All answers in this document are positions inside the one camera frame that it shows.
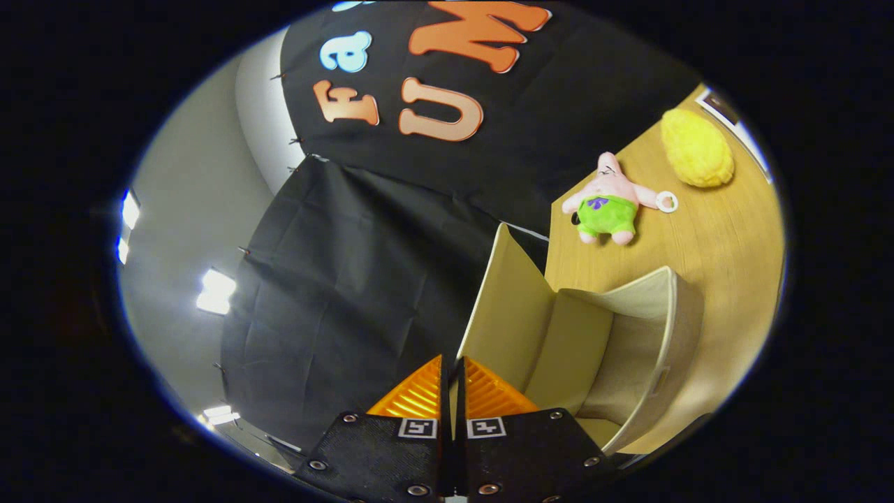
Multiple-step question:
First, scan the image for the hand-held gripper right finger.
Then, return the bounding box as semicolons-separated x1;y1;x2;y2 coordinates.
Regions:
455;356;619;502

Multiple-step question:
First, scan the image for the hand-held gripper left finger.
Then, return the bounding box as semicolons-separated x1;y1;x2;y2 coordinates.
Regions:
293;355;455;501

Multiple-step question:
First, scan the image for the beige fabric storage box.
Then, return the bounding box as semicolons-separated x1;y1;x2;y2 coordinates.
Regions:
457;224;705;455

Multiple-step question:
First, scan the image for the ceiling light panel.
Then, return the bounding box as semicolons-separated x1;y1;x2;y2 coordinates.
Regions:
199;404;241;427
115;189;141;265
196;269;237;316

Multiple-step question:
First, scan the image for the pink starfish plush toy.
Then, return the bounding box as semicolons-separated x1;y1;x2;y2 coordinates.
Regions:
562;152;679;247

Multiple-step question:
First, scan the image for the row of small cloth clips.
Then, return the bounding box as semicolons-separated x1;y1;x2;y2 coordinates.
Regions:
213;70;312;371

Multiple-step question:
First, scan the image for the yellow bumpy plush toy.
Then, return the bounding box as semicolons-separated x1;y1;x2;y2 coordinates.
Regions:
661;108;735;188

